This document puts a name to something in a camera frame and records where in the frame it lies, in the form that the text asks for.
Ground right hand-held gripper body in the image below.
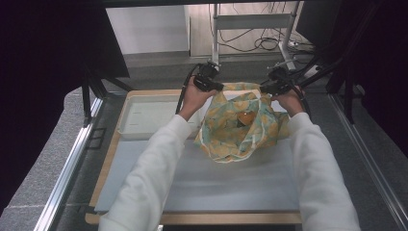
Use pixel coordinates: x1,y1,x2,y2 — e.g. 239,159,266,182
268,65,301,97

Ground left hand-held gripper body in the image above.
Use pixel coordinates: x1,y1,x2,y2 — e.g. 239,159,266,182
191,61,222,92

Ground fruit print cloth bag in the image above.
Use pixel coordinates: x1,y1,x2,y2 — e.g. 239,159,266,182
193,81,292,165

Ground person's left hand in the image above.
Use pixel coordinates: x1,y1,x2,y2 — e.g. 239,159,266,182
177,76,219,121

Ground person's right hand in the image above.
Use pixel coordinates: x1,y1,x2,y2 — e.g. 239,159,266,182
270,85,306,118

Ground orange heart-shaped object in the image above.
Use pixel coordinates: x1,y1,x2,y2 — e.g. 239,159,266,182
236,110,258,127

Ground black tripod poles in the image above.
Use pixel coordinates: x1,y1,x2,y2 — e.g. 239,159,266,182
297,47,355,124

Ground grey metal stand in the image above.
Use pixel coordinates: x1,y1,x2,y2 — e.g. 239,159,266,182
210,1,298,72

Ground white plastic tray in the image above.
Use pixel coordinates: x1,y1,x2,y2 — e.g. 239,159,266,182
116,93,214,141

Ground white table mat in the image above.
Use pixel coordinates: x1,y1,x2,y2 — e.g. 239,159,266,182
93,138,301,214

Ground dark curtain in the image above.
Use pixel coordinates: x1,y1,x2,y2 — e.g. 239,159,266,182
333,0,408,159
0,0,131,217

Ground black stand legs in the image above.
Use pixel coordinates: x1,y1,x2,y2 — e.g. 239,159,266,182
81,65,133,127

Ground wooden table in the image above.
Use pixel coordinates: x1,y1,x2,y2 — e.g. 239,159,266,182
84,89,304,226

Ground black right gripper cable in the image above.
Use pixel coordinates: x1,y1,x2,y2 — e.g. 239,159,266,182
290,80,313,118

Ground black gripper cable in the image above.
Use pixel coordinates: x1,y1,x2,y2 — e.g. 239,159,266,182
290,80,313,118
174,63,202,116

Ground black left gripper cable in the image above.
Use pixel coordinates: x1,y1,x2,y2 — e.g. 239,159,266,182
174,63,202,116

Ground black floor cables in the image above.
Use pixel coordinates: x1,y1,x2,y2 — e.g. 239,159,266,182
217,2,307,54

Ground aluminium rail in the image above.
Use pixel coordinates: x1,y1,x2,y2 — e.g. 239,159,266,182
327,92,408,231
33,96,106,231

